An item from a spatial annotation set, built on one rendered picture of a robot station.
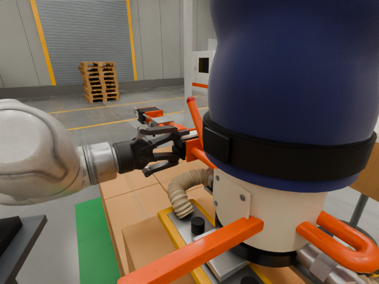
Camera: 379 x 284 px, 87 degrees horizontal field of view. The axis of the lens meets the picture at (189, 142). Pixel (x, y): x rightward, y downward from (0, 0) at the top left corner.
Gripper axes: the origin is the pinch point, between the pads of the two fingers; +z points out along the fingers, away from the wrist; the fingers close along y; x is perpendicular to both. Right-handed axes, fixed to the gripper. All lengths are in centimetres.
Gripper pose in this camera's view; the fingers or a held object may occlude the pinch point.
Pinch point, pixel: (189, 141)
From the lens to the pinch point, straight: 56.0
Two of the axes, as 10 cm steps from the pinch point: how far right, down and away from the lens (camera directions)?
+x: 5.0, 3.3, -8.0
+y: 0.1, 9.2, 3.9
